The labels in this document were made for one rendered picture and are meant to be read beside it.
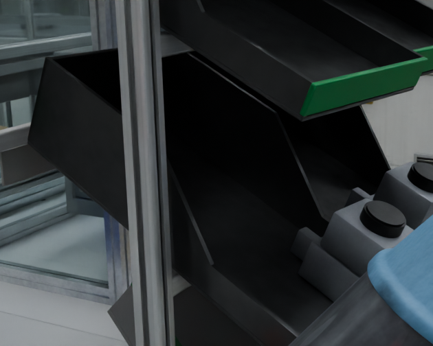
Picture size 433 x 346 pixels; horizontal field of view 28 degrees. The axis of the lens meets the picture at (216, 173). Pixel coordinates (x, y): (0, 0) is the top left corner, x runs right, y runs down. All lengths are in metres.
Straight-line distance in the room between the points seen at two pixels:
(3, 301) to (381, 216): 1.08
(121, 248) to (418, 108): 3.28
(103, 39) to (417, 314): 1.19
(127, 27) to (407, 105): 4.12
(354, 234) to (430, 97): 3.99
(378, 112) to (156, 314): 4.15
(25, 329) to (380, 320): 1.24
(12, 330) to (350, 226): 0.95
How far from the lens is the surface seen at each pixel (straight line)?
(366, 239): 0.57
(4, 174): 0.70
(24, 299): 1.57
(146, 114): 0.52
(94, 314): 1.48
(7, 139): 0.69
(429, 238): 0.24
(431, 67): 0.67
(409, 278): 0.23
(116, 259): 1.47
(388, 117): 4.66
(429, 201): 0.68
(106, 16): 1.38
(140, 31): 0.52
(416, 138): 4.63
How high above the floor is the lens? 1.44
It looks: 14 degrees down
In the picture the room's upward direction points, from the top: 2 degrees counter-clockwise
